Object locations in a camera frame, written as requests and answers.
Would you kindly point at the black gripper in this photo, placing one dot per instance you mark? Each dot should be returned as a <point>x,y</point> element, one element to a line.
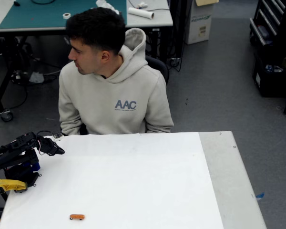
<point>54,149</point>

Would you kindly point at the orange cylindrical stick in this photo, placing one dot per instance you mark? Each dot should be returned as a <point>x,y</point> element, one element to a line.
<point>77,216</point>

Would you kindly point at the black robot arm with base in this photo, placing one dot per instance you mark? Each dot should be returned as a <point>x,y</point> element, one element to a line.
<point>13,155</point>

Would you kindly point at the yellow bar clamp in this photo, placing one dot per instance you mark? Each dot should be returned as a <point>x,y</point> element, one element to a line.
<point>9,184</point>

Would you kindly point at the man in beige hoodie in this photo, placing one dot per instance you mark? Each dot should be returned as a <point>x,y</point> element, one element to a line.
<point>109,102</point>

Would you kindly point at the white paper scrap on floor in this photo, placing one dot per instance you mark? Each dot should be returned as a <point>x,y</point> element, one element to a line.
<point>36,77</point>

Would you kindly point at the large white paper sheet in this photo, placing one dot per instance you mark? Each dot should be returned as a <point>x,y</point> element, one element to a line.
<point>133,179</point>

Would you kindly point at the black office chair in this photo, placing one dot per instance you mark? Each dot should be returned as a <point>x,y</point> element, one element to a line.
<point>158,65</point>

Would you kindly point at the white tape roll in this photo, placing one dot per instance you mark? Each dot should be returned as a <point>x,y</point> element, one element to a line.
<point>66,15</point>

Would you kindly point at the green cutting mat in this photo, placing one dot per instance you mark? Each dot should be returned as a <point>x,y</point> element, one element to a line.
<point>38,14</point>

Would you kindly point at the crumpled clear plastic wrap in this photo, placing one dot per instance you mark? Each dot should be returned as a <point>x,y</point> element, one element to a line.
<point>105,4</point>

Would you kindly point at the white paper roll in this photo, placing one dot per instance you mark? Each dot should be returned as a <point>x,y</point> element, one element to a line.
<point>140,13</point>

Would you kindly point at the grey workbench with black legs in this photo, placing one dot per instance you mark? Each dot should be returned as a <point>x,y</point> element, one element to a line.
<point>152,20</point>

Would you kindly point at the small crumpled white object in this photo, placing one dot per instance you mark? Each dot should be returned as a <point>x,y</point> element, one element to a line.
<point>142,4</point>

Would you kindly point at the white cardboard box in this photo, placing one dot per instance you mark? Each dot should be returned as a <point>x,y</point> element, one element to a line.
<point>200,23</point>

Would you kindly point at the blue tape scrap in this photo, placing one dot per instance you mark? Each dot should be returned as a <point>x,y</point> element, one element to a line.
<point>260,196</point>

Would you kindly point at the manila folder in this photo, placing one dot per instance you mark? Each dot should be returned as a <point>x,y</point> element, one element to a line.
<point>206,2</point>

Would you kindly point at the black storage bin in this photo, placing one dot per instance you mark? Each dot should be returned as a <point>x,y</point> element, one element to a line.
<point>269,83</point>

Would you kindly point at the black tool cabinet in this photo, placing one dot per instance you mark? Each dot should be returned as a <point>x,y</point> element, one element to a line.
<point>267,21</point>

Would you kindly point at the small white camera module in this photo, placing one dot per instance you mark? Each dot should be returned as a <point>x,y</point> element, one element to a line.
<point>58,136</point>

